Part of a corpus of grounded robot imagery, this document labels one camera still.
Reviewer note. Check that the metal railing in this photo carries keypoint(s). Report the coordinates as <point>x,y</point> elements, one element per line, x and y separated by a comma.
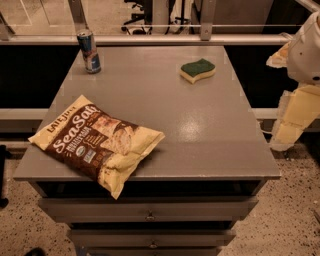
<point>39,114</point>
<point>155,40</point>

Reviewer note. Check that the lower grey drawer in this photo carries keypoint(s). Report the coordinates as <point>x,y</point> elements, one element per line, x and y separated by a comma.
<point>143,238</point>

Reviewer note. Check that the metal drawer knob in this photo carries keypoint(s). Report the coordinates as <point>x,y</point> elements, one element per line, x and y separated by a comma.
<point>150,217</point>
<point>153,245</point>

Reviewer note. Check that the grey drawer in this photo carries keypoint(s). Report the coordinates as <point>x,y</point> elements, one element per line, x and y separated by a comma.
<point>143,238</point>
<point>135,210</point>

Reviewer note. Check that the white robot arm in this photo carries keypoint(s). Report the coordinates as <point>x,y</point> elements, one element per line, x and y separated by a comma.
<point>303,62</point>

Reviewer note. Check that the yellow brown chips bag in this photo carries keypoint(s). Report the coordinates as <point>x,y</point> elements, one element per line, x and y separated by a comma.
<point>104,148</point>

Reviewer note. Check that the upper metal railing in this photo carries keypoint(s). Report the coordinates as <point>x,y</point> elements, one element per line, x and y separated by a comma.
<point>155,40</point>

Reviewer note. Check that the lower metal drawer knob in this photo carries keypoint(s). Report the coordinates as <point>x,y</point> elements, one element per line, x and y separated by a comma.
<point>153,245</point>

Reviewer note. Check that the lower metal railing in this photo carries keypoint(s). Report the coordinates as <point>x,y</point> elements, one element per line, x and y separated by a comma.
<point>39,114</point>

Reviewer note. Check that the upper grey drawer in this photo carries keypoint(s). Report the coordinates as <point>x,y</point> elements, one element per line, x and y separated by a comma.
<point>135,210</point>

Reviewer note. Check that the blue silver redbull can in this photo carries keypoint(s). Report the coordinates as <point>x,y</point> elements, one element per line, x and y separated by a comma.
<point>89,51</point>

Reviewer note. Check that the black office chair base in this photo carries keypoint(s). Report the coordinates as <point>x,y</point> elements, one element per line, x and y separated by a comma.
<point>140,23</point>

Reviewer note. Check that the green yellow sponge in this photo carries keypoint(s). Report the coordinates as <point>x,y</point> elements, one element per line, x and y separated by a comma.
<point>198,70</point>

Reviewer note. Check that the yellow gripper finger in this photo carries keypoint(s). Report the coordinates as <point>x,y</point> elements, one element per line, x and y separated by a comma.
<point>279,58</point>
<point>296,111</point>

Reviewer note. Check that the grey drawer cabinet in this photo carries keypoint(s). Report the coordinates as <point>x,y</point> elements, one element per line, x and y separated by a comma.
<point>159,154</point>

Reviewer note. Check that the upper metal drawer knob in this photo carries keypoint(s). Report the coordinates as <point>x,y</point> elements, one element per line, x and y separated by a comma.
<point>150,217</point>

